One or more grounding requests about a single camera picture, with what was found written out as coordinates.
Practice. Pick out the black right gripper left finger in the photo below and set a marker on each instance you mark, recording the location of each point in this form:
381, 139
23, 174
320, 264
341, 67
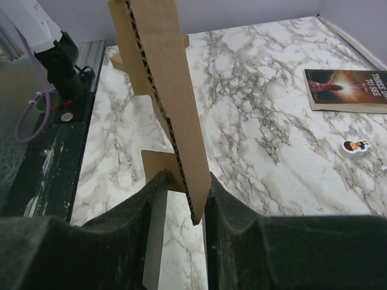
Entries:
120, 249

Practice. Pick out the small cartoon figure eraser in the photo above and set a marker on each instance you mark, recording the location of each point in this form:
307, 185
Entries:
350, 149

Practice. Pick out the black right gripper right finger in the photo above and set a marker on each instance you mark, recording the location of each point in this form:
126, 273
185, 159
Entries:
245, 250

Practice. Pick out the Three Days To See book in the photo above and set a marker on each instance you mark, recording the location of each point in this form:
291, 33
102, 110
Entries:
357, 91

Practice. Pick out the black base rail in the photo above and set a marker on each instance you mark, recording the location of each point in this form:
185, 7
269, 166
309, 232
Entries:
40, 158

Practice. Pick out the cardboard box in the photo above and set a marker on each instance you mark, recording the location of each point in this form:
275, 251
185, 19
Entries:
117, 62
152, 48

